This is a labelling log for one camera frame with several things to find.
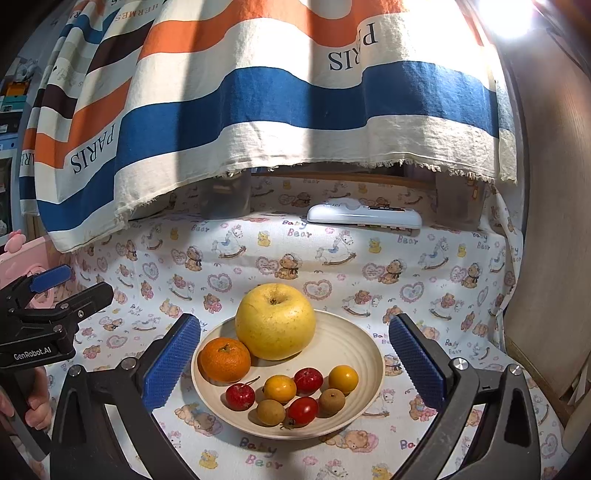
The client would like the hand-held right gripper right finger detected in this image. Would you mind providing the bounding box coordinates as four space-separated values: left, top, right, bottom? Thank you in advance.
388 313 541 480

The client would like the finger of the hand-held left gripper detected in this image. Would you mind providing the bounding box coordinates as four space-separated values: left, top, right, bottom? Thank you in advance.
4 282 114 330
0 264 73 319

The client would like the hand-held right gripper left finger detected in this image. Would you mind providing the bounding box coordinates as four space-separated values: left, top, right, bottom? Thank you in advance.
50 312 202 480

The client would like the orange mandarin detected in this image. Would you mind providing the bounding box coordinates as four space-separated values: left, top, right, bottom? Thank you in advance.
198 337 252 384

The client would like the cream ribbed plate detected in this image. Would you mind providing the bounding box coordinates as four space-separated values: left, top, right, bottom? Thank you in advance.
191 309 384 439

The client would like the yellow cherry tomato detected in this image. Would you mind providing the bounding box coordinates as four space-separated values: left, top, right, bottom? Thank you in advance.
263 375 297 404
328 364 359 394

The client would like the red hawthorn fruit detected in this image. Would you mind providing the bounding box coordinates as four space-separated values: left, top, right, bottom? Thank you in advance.
225 376 262 411
294 367 324 394

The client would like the brown longan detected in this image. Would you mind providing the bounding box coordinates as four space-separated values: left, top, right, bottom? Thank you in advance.
318 388 346 416
256 399 287 426

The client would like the large yellow apple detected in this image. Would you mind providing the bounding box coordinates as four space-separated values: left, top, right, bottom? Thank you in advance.
235 283 317 361

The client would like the red cherry tomato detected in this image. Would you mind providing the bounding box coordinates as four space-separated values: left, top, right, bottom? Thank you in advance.
281 397 320 430

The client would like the person's left hand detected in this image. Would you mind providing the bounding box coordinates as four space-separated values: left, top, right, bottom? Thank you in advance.
0 368 53 435

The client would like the bear print table cloth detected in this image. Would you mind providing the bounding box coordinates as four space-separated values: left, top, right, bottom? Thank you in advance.
28 173 568 480

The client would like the white power strip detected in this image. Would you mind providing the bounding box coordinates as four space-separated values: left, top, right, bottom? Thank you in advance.
307 201 423 230

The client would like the clear plastic container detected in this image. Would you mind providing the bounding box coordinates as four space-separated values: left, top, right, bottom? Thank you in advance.
435 172 486 230
203 173 252 220

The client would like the storage shelf with boxes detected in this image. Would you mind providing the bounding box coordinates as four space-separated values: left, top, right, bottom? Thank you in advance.
0 55 42 241

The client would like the wooden board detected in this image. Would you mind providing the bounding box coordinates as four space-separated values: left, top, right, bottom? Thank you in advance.
501 41 591 398

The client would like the wooden bar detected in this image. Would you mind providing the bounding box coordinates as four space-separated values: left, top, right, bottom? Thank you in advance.
263 171 437 191

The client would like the striped fringed blanket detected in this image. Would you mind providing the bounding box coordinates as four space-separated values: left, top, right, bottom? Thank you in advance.
18 0 518 254

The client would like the white clip lamp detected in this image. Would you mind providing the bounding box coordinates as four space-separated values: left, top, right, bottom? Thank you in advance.
475 0 550 40

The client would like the pink stand with ring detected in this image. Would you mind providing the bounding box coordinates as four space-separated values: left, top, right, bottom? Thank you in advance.
0 229 70 310

